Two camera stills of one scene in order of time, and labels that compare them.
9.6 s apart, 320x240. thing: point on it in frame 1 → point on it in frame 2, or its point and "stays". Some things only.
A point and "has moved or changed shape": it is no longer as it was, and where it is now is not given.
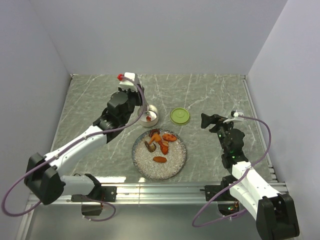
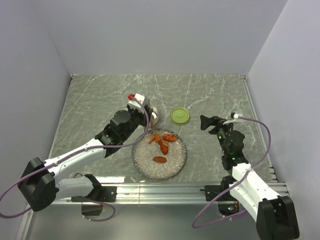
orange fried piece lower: x=158 y=159 stays
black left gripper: x=135 y=93 → x=142 y=115
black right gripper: x=207 y=120 stays
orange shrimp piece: x=156 y=137 stays
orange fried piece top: x=169 y=137 stays
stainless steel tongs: x=147 y=112 has moved or changed shape
